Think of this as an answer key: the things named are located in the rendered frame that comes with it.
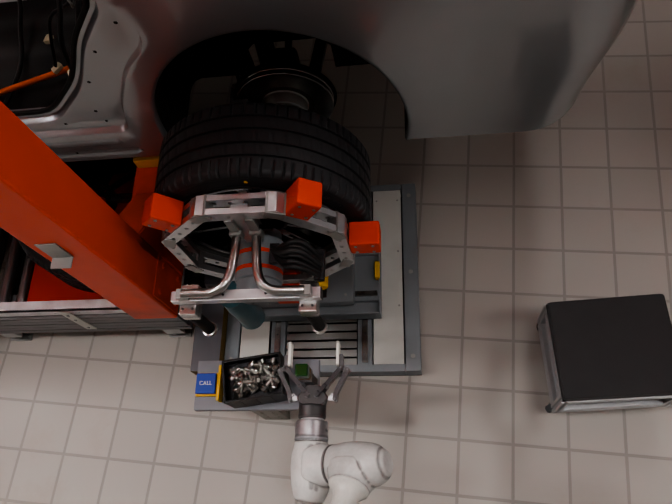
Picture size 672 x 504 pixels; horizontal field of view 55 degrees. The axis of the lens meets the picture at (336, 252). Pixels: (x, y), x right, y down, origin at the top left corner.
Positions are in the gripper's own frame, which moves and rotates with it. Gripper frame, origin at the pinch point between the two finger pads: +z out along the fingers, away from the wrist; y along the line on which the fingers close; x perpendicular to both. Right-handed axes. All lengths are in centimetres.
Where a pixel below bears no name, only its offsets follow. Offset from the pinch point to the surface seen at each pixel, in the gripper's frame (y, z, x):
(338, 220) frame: 8.4, 31.9, 14.6
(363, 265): 6, 52, -69
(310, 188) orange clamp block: 3.6, 33.3, 31.4
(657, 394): 105, -5, -50
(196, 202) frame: -28, 32, 29
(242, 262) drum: -20.6, 23.1, 8.0
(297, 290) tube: -1.6, 10.3, 18.1
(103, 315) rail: -94, 27, -50
